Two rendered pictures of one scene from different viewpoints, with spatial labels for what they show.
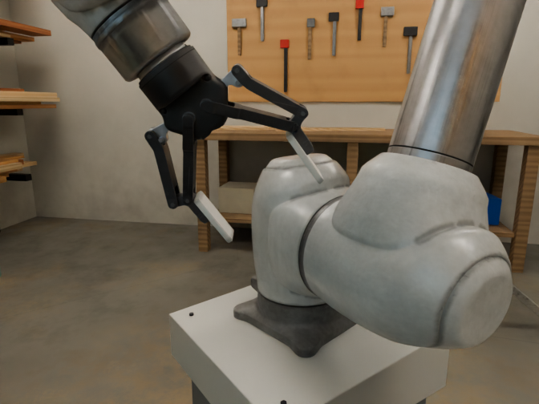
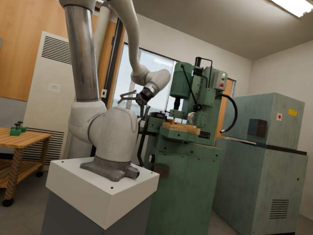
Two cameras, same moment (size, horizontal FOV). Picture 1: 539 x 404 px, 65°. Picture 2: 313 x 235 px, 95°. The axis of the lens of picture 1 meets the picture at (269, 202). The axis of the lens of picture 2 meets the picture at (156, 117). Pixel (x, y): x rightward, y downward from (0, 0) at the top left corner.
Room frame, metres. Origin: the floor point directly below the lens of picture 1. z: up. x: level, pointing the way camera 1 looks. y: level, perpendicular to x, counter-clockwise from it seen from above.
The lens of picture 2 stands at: (1.28, -0.22, 0.94)
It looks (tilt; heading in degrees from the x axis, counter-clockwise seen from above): 1 degrees up; 152
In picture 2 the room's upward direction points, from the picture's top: 11 degrees clockwise
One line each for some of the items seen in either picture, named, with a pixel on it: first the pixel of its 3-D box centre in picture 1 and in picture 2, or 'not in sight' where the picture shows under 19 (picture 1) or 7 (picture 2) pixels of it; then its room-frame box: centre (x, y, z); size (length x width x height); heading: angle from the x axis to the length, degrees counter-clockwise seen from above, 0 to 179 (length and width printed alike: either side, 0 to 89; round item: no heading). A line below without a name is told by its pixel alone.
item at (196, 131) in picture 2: not in sight; (180, 127); (0.34, 0.53, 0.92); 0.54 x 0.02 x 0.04; 166
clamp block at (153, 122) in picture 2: not in sight; (155, 122); (0.18, 0.37, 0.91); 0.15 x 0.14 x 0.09; 166
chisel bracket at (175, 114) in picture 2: not in sight; (176, 114); (0.17, 0.59, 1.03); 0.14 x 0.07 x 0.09; 76
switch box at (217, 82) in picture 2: not in sight; (220, 81); (0.37, 0.85, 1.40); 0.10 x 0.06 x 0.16; 76
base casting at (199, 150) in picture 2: not in sight; (181, 144); (0.19, 0.69, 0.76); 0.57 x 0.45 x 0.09; 76
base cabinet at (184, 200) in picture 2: not in sight; (173, 185); (0.19, 0.69, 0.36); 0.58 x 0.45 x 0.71; 76
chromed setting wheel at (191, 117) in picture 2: not in sight; (193, 118); (0.31, 0.67, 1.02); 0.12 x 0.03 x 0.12; 76
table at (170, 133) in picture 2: not in sight; (163, 129); (0.20, 0.45, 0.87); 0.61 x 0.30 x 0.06; 166
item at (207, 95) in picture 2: not in sight; (207, 97); (0.36, 0.75, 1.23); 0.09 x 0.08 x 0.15; 76
